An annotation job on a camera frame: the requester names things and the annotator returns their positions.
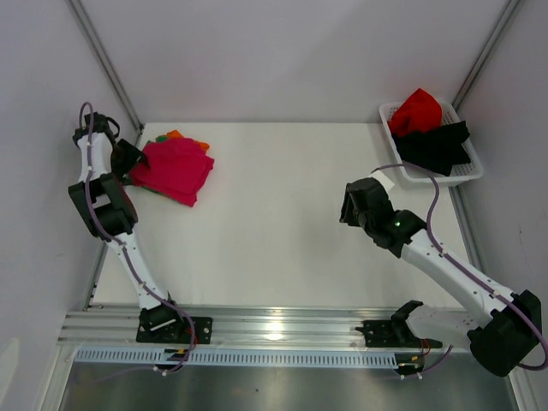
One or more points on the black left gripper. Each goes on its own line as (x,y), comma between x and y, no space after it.
(134,157)

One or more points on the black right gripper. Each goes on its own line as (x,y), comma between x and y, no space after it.
(353,205)

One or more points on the green t shirt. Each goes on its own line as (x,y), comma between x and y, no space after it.
(155,166)

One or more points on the orange t shirt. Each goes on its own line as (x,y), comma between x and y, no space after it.
(175,134)

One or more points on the pink t shirt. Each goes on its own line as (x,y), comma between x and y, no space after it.
(188,172)

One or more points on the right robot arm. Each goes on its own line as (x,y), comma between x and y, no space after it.
(500,328)

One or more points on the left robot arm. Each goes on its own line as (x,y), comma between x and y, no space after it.
(108,213)

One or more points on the black t shirt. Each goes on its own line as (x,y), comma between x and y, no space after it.
(438,150)

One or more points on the red t shirt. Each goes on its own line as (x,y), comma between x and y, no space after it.
(421,112)

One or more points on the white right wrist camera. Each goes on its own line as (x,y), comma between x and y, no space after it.
(383,179)

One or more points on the aluminium front rail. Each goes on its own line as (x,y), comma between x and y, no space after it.
(277,328)

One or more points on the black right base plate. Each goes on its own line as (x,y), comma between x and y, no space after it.
(387,333)

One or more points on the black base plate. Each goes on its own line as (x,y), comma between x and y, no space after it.
(387,333)
(175,331)

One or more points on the left aluminium corner post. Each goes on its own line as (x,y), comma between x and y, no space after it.
(92,37)

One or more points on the aluminium corner post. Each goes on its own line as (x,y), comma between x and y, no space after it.
(501,26)
(92,37)

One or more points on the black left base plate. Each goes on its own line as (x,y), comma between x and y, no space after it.
(175,331)

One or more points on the white slotted cable duct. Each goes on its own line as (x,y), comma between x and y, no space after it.
(240,357)

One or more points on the right aluminium corner post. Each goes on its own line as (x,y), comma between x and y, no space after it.
(501,26)

